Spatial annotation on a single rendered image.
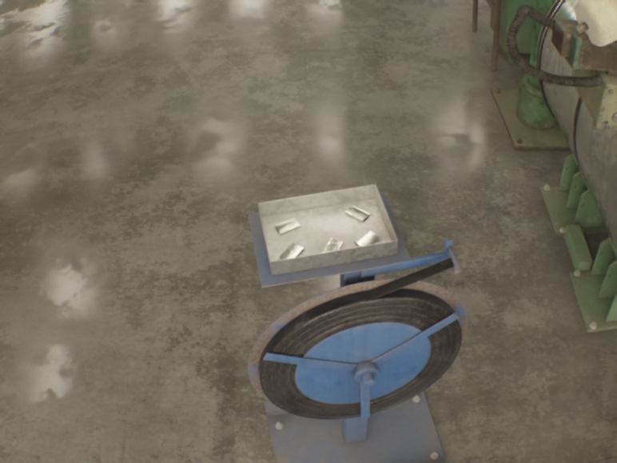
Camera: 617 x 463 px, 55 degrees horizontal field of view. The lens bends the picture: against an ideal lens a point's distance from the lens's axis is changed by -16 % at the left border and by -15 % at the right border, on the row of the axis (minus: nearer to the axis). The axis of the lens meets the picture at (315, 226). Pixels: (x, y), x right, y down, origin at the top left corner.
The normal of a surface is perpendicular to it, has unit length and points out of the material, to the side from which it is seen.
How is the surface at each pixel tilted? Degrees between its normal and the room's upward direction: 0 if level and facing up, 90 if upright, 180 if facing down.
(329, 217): 0
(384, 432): 0
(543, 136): 0
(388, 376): 90
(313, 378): 90
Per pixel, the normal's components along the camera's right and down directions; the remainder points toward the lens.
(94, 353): -0.04, -0.73
